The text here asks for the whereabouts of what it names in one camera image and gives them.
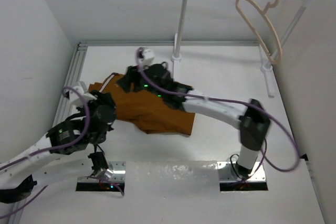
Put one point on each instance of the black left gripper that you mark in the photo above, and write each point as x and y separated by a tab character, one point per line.
102	97

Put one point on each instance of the brown trousers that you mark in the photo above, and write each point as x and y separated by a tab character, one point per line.
145	110

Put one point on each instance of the white clothes rack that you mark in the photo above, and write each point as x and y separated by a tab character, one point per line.
268	59

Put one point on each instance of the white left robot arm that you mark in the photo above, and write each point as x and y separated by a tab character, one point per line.
17	180

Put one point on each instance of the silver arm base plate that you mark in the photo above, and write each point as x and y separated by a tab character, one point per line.
229	182

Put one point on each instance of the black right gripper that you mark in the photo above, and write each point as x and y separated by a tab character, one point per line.
132	75

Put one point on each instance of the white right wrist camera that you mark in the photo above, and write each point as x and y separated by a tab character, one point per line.
145	56

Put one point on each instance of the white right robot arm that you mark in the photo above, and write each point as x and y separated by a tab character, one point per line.
253	126

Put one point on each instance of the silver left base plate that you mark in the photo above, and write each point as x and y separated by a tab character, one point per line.
115	177

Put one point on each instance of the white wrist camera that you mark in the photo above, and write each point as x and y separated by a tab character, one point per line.
145	56
78	94

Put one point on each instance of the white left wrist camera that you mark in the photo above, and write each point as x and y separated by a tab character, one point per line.
78	94

